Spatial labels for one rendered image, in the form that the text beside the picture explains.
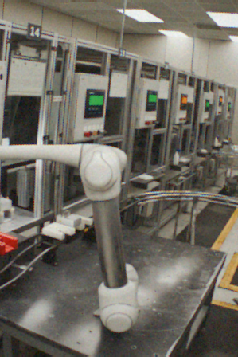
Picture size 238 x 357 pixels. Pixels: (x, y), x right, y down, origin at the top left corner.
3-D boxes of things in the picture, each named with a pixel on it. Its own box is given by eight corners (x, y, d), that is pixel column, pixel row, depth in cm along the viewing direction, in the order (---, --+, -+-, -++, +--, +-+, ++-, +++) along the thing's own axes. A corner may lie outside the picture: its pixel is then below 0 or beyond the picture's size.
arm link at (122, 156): (85, 139, 164) (81, 143, 151) (128, 143, 164) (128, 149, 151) (81, 169, 167) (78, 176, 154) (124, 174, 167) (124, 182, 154)
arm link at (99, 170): (139, 311, 169) (141, 339, 147) (104, 313, 169) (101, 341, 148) (120, 142, 152) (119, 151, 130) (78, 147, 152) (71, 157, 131)
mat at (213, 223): (200, 280, 362) (200, 280, 362) (145, 267, 386) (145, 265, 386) (258, 178, 881) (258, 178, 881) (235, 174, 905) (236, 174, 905)
